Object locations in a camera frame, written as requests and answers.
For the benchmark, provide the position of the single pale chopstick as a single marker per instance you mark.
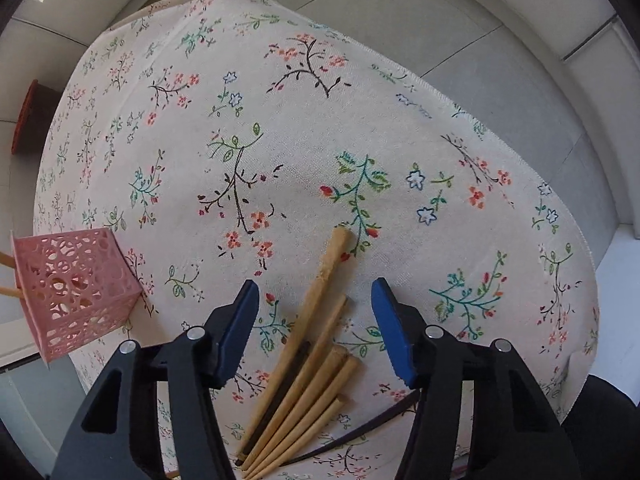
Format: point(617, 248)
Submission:
point(6, 259)

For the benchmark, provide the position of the brown trash bin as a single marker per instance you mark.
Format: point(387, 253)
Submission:
point(37, 110)

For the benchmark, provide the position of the dark cloth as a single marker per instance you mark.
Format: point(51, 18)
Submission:
point(600, 420)

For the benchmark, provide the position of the floral tablecloth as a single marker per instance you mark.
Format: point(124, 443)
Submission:
point(300, 135)

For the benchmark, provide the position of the pink perforated utensil holder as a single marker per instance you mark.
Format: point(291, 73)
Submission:
point(75, 285)

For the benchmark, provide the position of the bunch of light wooden chopsticks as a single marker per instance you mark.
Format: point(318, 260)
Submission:
point(320, 280)

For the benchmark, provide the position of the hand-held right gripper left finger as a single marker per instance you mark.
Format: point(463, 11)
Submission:
point(240, 330)

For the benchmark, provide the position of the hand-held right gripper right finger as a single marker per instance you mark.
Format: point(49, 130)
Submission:
point(395, 330)

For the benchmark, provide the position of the dark brown chopstick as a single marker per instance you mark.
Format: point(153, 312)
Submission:
point(361, 430)
point(295, 365)
point(372, 432)

